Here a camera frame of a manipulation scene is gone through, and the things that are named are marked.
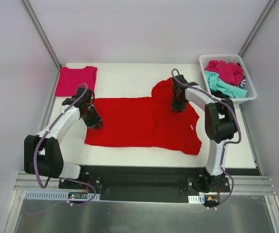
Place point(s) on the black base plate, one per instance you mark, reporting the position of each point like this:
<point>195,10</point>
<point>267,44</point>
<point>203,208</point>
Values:
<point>147,184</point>

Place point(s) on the folded magenta t shirt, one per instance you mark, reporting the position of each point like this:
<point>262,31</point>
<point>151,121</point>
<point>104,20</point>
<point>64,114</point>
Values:
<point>70,78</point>

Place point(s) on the aluminium frame post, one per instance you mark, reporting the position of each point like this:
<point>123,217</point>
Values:
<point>268,8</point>
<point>41,33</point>

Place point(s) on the black garment in basket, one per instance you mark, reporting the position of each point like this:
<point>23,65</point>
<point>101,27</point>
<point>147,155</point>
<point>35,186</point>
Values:
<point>219,94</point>

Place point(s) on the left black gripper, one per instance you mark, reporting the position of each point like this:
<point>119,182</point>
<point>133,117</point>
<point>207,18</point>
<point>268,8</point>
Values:
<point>93,120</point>

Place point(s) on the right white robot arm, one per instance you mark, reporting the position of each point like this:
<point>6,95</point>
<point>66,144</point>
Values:
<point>220,126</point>

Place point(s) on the left aluminium frame post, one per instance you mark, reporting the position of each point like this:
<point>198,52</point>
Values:
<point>41,33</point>

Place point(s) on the white plastic basket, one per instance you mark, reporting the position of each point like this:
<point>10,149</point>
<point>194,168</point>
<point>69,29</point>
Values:
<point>249,87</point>

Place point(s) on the left white cable duct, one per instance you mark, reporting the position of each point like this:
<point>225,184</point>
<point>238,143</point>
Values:
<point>60,195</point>

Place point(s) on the striped garment in basket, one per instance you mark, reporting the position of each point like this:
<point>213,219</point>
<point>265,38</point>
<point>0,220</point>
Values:
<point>242,83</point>

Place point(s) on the red t shirt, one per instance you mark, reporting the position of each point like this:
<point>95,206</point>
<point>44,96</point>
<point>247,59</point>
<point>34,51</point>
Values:
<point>146,122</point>

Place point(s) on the crumpled magenta t shirt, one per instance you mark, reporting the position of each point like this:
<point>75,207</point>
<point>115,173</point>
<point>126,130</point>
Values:
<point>230,73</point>

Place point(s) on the right white cable duct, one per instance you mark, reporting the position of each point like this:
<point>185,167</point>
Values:
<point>200,199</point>

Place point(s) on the teal t shirt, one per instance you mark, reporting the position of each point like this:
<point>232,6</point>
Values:
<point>216,84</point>

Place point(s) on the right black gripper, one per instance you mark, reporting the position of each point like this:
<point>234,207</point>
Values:
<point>178,104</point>

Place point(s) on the right aluminium frame post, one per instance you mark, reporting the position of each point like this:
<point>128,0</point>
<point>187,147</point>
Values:
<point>268,8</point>

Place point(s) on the white cable duct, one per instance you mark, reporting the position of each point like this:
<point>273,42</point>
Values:
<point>60,195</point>
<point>200,199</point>

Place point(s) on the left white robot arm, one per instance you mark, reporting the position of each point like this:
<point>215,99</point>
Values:
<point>42,152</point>

